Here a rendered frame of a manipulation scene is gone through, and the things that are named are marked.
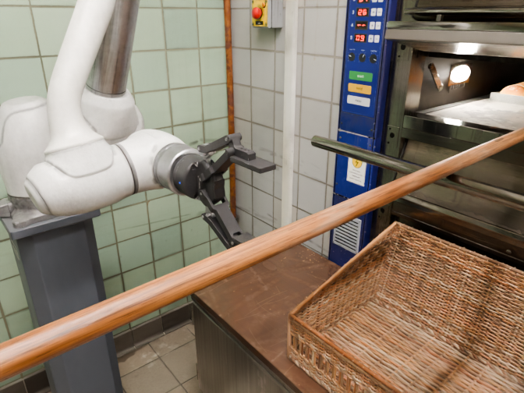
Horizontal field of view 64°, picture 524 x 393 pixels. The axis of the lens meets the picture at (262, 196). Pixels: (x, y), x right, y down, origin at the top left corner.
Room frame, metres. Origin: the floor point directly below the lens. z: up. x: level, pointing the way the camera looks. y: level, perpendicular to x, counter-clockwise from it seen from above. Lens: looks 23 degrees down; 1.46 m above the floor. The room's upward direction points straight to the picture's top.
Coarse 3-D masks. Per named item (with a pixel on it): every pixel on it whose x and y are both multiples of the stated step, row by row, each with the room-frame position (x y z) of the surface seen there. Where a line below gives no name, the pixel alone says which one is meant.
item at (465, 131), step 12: (408, 120) 1.24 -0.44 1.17; (420, 120) 1.21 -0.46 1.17; (432, 120) 1.18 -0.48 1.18; (444, 120) 1.18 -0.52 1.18; (456, 120) 1.18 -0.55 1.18; (432, 132) 1.18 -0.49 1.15; (444, 132) 1.15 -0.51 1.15; (456, 132) 1.12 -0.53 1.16; (468, 132) 1.10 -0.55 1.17; (480, 132) 1.07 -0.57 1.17; (492, 132) 1.05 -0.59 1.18; (504, 132) 1.05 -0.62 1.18; (480, 144) 1.07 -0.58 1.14; (516, 144) 1.00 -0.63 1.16
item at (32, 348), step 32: (448, 160) 0.74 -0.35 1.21; (480, 160) 0.81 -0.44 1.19; (384, 192) 0.60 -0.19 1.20; (320, 224) 0.50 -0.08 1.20; (224, 256) 0.41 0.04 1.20; (256, 256) 0.43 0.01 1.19; (160, 288) 0.35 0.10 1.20; (192, 288) 0.37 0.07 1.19; (64, 320) 0.30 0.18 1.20; (96, 320) 0.31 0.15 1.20; (128, 320) 0.32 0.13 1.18; (0, 352) 0.26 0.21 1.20; (32, 352) 0.27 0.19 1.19; (64, 352) 0.29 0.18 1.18
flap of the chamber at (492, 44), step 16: (400, 32) 1.12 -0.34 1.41; (416, 32) 1.09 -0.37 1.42; (432, 32) 1.06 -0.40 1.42; (448, 32) 1.03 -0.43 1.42; (464, 32) 1.00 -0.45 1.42; (480, 32) 0.97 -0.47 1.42; (496, 32) 0.95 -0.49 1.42; (416, 48) 1.24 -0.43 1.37; (432, 48) 1.18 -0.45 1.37; (448, 48) 1.13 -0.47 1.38; (464, 48) 1.08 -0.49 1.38; (480, 48) 1.03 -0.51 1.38; (496, 48) 0.99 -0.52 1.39; (512, 48) 0.95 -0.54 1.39
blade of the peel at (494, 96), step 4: (492, 92) 1.48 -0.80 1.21; (496, 92) 1.50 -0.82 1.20; (500, 92) 1.52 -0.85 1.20; (492, 96) 1.47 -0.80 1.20; (496, 96) 1.46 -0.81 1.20; (500, 96) 1.45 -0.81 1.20; (504, 96) 1.44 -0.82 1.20; (508, 96) 1.43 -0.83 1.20; (512, 96) 1.42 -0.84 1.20; (516, 96) 1.41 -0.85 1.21; (520, 96) 1.41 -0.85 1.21; (492, 100) 1.47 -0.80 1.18; (496, 100) 1.46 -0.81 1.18; (500, 100) 1.45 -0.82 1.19; (504, 100) 1.44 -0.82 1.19; (508, 100) 1.43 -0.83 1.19; (512, 100) 1.42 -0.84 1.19; (516, 100) 1.41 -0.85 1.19; (520, 100) 1.40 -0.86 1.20; (520, 104) 1.40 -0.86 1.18
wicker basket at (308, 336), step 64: (384, 256) 1.16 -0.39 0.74; (448, 256) 1.04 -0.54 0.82; (320, 320) 0.97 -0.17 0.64; (384, 320) 1.03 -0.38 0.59; (448, 320) 0.97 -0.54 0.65; (512, 320) 0.87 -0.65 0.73; (320, 384) 0.79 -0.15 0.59; (384, 384) 0.66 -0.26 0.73; (448, 384) 0.79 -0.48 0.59; (512, 384) 0.79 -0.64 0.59
